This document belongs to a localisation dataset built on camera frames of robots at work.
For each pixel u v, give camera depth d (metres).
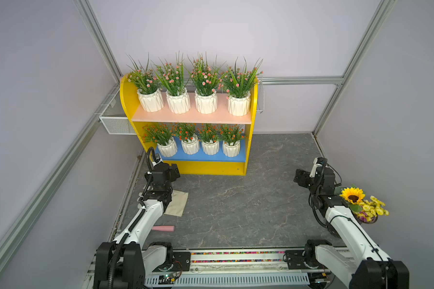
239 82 0.62
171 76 0.63
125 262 0.40
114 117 0.74
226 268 0.74
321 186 0.62
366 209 0.62
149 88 0.65
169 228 0.82
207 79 0.61
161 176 0.63
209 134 0.84
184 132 0.81
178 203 0.89
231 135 0.80
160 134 0.82
